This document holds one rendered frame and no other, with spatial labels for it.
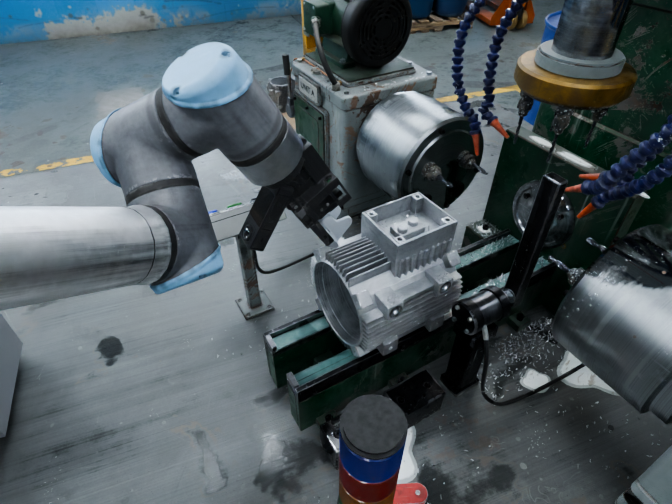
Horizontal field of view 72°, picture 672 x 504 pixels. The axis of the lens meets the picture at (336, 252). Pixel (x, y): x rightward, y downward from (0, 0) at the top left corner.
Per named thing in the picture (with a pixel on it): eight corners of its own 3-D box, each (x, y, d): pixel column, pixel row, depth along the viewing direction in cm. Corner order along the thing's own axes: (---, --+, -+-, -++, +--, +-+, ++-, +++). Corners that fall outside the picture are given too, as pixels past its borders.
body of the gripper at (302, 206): (354, 201, 69) (317, 149, 60) (312, 239, 70) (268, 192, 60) (330, 177, 74) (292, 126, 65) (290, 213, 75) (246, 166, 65)
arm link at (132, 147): (99, 205, 55) (181, 167, 51) (71, 115, 56) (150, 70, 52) (153, 207, 64) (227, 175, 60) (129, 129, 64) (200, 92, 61)
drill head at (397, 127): (399, 146, 140) (407, 62, 123) (484, 207, 116) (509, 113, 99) (327, 167, 130) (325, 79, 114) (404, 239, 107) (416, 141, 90)
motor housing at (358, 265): (393, 269, 98) (401, 195, 86) (453, 329, 86) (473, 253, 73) (310, 305, 91) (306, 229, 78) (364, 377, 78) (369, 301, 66)
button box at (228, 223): (277, 218, 98) (269, 194, 97) (287, 218, 91) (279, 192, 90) (198, 244, 92) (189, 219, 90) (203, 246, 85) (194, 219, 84)
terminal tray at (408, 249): (413, 222, 85) (417, 190, 81) (451, 255, 79) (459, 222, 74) (359, 244, 81) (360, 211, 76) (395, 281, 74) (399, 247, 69)
